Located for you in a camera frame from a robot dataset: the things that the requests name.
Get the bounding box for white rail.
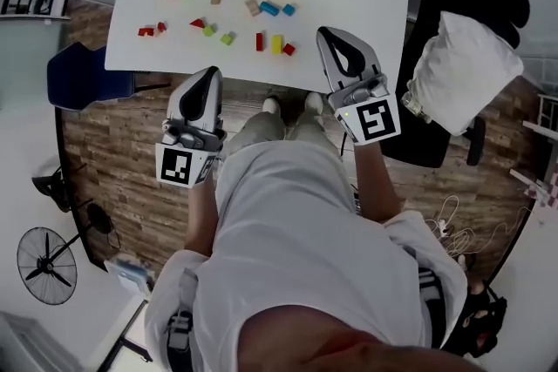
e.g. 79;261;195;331
508;168;550;201

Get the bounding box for coloured wooden blocks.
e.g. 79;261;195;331
137;0;297;57

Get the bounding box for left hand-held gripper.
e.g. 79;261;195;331
154;65;228;189

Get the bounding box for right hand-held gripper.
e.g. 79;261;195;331
316;26;403;145

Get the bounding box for white rack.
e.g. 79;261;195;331
522;93;558;145

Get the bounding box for grey black harness strap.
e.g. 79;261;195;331
164;269;200;372
416;267;448;349

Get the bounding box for person's left forearm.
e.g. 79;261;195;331
183;176;219;256

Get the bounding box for red white checkered cloth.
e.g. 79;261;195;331
525;172;558;210

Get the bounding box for black standing floor fan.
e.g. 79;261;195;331
16;202;122;306

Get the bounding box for clear plastic storage box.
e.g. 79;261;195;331
104;255;156;297

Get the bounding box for white pillow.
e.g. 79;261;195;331
405;10;524;137

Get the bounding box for black bag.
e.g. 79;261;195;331
444;281;509;358

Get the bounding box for beige coiled cable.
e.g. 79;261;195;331
444;204;534;260

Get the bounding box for white shelf unit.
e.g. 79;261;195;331
0;0;71;21

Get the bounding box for blue chair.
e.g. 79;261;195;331
46;41;172;112

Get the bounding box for person's white shirt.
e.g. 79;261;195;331
143;141;468;372

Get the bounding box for person's grey trousers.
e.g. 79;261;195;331
226;111;344;162

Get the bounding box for person's face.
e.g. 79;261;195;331
237;303;485;372

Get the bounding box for person's right forearm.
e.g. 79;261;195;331
353;139;405;226

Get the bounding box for black folded stand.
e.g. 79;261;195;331
31;164;88;213

